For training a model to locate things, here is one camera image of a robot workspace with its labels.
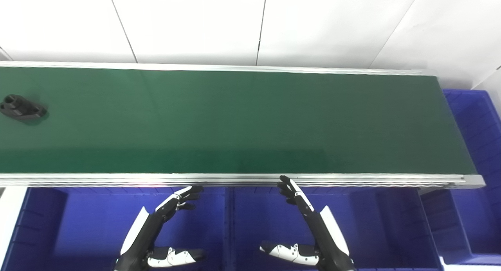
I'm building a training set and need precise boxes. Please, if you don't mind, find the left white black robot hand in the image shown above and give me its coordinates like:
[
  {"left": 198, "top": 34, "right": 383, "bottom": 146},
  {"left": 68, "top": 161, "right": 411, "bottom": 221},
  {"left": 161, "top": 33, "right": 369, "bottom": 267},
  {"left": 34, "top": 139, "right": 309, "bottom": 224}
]
[{"left": 115, "top": 185, "right": 207, "bottom": 271}]

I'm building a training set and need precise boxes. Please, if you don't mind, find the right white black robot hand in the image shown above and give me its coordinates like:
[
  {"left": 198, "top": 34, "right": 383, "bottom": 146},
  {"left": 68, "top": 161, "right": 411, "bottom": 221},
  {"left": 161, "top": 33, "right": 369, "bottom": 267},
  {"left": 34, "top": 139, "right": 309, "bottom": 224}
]
[{"left": 259, "top": 175, "right": 356, "bottom": 271}]

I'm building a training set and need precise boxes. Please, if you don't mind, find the black flanged metal part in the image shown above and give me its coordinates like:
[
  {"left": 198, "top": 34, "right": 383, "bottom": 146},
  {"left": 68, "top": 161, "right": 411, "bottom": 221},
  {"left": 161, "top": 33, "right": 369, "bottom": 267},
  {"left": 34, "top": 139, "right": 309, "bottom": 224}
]
[{"left": 0, "top": 94, "right": 48, "bottom": 120}]

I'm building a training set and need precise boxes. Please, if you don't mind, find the blue plastic bin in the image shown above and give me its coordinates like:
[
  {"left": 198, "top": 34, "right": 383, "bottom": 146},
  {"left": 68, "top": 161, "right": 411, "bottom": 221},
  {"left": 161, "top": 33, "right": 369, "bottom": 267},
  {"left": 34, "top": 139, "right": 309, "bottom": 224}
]
[
  {"left": 226, "top": 186, "right": 445, "bottom": 271},
  {"left": 420, "top": 89, "right": 501, "bottom": 265},
  {"left": 0, "top": 186, "right": 229, "bottom": 271}
]

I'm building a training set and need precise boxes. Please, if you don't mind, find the white bin table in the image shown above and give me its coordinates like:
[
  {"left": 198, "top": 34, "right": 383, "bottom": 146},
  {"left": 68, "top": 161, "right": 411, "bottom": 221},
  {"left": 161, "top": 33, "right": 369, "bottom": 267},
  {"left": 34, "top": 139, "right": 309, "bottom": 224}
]
[{"left": 0, "top": 187, "right": 29, "bottom": 260}]

